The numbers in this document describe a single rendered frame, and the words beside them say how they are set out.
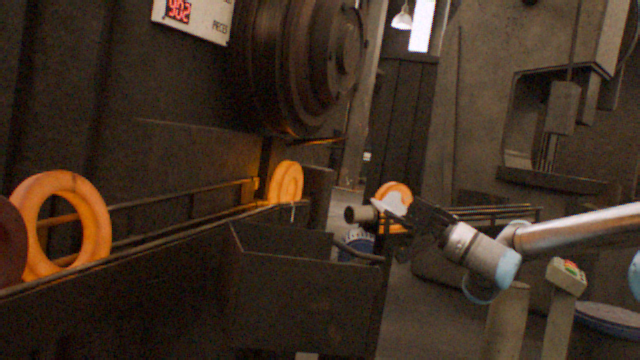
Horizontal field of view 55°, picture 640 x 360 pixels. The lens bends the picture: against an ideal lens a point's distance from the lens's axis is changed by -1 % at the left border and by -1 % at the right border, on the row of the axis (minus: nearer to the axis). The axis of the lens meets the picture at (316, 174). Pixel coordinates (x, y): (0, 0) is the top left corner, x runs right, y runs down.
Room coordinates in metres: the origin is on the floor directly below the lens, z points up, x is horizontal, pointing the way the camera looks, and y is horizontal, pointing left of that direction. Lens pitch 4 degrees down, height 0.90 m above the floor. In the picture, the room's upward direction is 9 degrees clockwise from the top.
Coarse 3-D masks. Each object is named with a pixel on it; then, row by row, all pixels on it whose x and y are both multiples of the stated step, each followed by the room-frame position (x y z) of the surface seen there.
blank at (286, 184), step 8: (288, 160) 1.62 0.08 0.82; (280, 168) 1.57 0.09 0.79; (288, 168) 1.57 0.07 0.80; (296, 168) 1.62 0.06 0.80; (272, 176) 1.56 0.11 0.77; (280, 176) 1.55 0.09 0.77; (288, 176) 1.57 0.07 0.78; (296, 176) 1.63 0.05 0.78; (272, 184) 1.55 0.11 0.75; (280, 184) 1.54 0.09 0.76; (288, 184) 1.65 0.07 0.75; (296, 184) 1.64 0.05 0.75; (272, 192) 1.55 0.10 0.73; (280, 192) 1.54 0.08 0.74; (288, 192) 1.65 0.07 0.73; (296, 192) 1.64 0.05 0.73; (272, 200) 1.55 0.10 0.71; (280, 200) 1.55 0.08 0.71; (288, 200) 1.63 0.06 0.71
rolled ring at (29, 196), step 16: (32, 176) 0.91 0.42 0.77; (48, 176) 0.90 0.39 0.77; (64, 176) 0.93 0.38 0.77; (80, 176) 0.96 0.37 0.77; (16, 192) 0.87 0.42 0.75; (32, 192) 0.86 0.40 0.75; (48, 192) 0.89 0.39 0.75; (64, 192) 0.93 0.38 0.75; (80, 192) 0.95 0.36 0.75; (96, 192) 0.98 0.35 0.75; (32, 208) 0.86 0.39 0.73; (80, 208) 0.97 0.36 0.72; (96, 208) 0.97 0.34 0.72; (32, 224) 0.85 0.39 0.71; (96, 224) 0.97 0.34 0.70; (32, 240) 0.85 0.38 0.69; (96, 240) 0.96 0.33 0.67; (32, 256) 0.84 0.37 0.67; (80, 256) 0.95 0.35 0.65; (96, 256) 0.95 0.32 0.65; (32, 272) 0.84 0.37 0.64; (48, 272) 0.86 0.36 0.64
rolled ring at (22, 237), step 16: (0, 208) 0.77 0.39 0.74; (16, 208) 0.79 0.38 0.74; (0, 224) 0.77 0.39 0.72; (16, 224) 0.79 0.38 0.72; (0, 240) 0.79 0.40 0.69; (16, 240) 0.80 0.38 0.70; (0, 256) 0.80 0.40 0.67; (16, 256) 0.80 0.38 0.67; (0, 272) 0.79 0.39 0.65; (16, 272) 0.80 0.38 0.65; (0, 288) 0.78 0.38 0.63
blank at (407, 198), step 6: (384, 186) 1.95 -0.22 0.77; (390, 186) 1.94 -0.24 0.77; (396, 186) 1.95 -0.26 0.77; (402, 186) 1.97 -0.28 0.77; (378, 192) 1.94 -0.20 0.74; (384, 192) 1.92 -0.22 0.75; (402, 192) 1.97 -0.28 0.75; (408, 192) 1.99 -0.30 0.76; (378, 198) 1.92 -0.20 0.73; (402, 198) 1.97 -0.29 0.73; (408, 198) 1.99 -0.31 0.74; (408, 204) 1.99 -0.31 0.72; (390, 228) 1.96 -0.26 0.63; (396, 228) 1.97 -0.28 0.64
